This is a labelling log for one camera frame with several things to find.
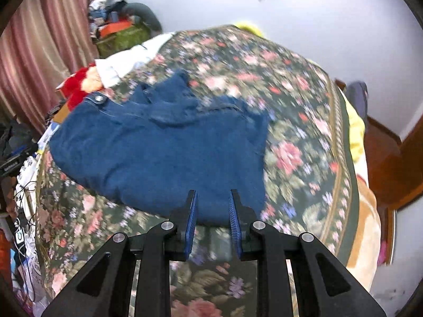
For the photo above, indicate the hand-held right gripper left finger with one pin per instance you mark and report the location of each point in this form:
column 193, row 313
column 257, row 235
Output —
column 191, row 224

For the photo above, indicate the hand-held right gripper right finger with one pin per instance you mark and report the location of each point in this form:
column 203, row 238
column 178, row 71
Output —
column 235, row 228

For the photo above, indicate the blue denim jacket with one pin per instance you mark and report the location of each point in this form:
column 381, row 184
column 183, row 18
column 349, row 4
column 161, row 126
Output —
column 148, row 158

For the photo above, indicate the pile of clothes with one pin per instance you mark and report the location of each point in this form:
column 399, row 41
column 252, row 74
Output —
column 109, row 0

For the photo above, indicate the beige blanket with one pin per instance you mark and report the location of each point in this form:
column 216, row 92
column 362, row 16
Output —
column 366, row 231

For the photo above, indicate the floral blanket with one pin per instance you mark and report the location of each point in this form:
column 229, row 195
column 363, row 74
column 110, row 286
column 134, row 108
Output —
column 297, row 105

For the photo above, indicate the blue white booklet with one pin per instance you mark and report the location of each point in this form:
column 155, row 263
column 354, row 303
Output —
column 49, row 137

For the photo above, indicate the white power strip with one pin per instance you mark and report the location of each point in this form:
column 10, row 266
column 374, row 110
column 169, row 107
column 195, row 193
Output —
column 28, row 171

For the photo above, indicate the light blue shirt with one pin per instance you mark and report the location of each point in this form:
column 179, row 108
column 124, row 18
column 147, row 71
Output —
column 125, row 61

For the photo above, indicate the dark blue cloth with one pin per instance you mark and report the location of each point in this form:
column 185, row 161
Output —
column 357, row 99

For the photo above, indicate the red plush toy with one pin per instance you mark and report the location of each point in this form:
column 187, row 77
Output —
column 74, row 89

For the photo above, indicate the wooden wardrobe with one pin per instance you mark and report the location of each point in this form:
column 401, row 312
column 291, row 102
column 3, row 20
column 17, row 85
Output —
column 413, row 171

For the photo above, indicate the black bag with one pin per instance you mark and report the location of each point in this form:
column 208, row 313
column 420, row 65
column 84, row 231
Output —
column 15, row 145

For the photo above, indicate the green storage box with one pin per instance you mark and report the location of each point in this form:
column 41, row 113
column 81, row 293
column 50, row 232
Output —
column 122, row 41

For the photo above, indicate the orange box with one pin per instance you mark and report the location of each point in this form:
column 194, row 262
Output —
column 114, row 28

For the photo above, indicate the grey tube pillow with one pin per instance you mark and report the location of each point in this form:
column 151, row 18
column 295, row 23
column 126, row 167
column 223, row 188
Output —
column 145, row 13

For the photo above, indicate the striped pink curtain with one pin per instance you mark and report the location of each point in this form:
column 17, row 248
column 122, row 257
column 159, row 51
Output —
column 43, row 39

